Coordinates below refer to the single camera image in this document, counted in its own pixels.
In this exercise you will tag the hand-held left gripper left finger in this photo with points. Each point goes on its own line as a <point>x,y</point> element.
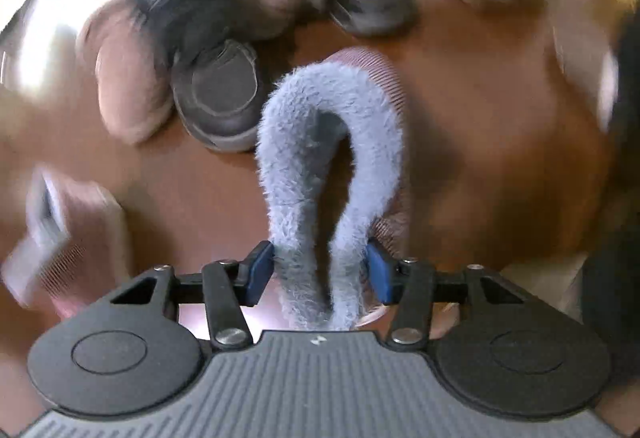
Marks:
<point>261,268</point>

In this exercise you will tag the dark cloth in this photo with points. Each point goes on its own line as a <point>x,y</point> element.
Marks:
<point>622,218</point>

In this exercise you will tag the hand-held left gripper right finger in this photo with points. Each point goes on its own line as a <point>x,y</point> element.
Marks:
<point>379,273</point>

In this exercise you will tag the fuzzy slipper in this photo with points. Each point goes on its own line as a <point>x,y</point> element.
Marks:
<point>85,243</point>
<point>300,117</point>

